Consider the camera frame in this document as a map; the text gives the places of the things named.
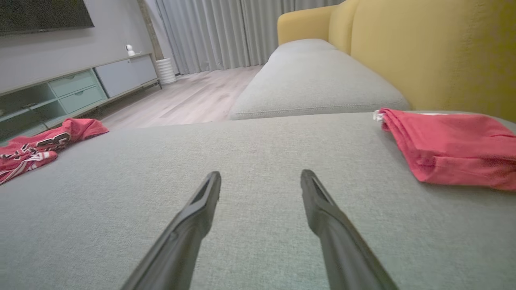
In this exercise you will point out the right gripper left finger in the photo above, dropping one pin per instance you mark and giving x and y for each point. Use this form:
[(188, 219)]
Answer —
[(181, 241)]

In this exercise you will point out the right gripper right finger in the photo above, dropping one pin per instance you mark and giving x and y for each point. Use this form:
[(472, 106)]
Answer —
[(342, 249)]

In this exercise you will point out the red jersey with white trim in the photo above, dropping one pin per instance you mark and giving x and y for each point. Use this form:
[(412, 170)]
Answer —
[(84, 128)]

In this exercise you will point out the plain red garment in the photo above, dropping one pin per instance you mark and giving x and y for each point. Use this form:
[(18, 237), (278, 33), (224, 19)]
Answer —
[(455, 145)]

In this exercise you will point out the large grey sofa seat cushion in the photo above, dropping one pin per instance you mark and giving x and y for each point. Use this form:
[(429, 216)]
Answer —
[(262, 145)]

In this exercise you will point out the white ribbed cylinder appliance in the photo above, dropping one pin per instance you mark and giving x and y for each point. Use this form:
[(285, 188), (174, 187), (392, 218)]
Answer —
[(166, 71)]

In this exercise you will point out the grey and mint TV cabinet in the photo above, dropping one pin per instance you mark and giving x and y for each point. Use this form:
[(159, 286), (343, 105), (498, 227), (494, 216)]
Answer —
[(121, 74)]

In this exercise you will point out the large yellow sofa back cushion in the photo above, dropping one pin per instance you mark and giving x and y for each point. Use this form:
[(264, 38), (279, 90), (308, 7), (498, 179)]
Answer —
[(423, 52)]

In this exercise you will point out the grey pleated curtain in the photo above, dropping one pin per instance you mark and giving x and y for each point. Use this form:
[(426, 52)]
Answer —
[(225, 32)]

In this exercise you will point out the small yellow sofa back cushion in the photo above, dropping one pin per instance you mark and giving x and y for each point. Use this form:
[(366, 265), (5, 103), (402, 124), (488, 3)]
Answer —
[(342, 28)]

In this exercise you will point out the yellow sofa armrest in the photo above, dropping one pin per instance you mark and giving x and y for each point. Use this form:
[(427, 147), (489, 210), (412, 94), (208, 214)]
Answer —
[(302, 24)]

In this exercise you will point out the black flat television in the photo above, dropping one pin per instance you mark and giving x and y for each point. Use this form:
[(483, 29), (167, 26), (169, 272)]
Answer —
[(40, 14)]

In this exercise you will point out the small white security camera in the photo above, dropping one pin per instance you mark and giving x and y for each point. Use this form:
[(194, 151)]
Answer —
[(130, 49)]

